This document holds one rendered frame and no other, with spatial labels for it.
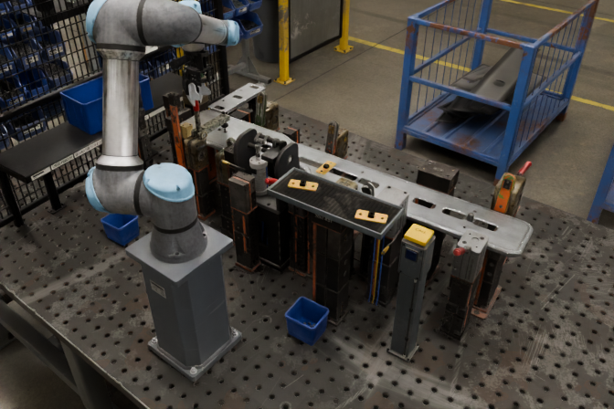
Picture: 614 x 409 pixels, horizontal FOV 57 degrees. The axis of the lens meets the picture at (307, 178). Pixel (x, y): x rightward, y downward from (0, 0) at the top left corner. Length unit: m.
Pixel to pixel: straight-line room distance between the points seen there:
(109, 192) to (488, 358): 1.19
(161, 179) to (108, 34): 0.36
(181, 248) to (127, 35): 0.54
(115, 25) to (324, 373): 1.11
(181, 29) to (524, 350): 1.37
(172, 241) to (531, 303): 1.21
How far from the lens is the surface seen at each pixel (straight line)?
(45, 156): 2.24
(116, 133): 1.48
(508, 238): 1.82
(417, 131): 3.95
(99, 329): 2.00
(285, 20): 4.83
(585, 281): 2.23
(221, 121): 2.20
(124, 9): 1.45
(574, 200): 3.91
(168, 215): 1.45
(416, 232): 1.52
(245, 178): 1.85
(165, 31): 1.43
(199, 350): 1.73
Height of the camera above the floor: 2.11
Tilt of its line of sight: 34 degrees down
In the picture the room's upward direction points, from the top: straight up
